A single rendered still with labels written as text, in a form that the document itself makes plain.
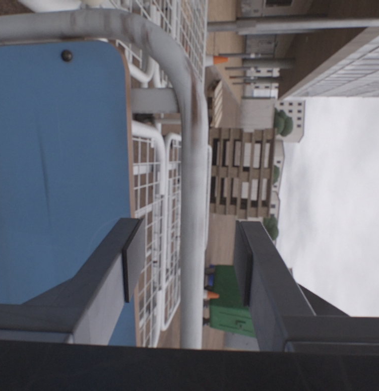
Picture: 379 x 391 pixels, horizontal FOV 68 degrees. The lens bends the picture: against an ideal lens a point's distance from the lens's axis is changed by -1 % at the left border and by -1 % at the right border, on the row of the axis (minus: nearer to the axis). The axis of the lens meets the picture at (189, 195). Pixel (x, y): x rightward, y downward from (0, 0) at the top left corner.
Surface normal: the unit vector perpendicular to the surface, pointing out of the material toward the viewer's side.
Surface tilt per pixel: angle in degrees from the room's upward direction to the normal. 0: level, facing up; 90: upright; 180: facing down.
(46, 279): 90
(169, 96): 90
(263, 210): 90
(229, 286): 94
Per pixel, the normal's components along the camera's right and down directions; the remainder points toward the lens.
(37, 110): -0.21, 0.25
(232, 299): -0.12, -0.83
